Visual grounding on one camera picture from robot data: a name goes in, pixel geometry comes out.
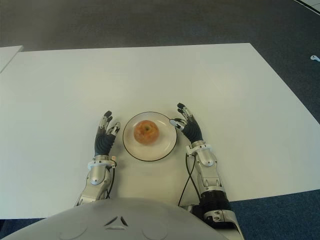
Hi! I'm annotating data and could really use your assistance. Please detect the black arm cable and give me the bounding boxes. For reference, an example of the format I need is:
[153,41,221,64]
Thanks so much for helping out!
[104,167,116,200]
[177,153,201,207]

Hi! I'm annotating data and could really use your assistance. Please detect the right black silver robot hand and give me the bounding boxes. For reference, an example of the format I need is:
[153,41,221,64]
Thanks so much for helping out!
[169,102,204,145]

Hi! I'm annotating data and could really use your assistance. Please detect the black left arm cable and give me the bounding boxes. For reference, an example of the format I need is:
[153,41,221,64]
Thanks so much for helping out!
[104,167,116,200]

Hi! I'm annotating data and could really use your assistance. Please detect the grey robot torso shell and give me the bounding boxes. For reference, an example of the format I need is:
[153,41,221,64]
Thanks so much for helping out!
[0,197,226,240]

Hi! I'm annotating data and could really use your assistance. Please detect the white plate with black rim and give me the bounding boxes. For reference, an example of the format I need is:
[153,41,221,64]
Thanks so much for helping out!
[122,111,180,162]

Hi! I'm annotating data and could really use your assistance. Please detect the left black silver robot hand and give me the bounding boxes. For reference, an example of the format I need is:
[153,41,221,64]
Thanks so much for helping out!
[93,110,122,157]

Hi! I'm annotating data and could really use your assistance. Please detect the red yellow apple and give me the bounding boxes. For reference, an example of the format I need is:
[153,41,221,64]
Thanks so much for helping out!
[133,119,160,145]

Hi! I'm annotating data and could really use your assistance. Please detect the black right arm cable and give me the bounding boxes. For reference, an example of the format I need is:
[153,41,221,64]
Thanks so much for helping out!
[177,153,201,207]

